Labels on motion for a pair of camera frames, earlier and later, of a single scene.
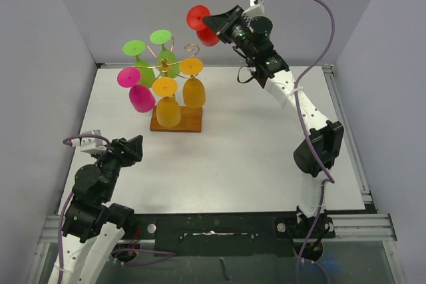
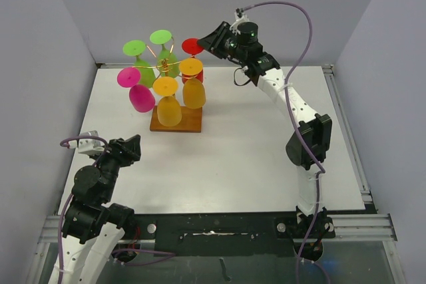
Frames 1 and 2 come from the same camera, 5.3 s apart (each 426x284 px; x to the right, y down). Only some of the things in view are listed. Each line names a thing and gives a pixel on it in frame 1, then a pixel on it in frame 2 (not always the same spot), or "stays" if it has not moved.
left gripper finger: [122, 143] stays
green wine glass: [136, 48] stays
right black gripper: [221, 24] → [213, 42]
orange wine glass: [168, 108] stays
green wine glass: [168, 64] stays
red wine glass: [195, 21] → [191, 46]
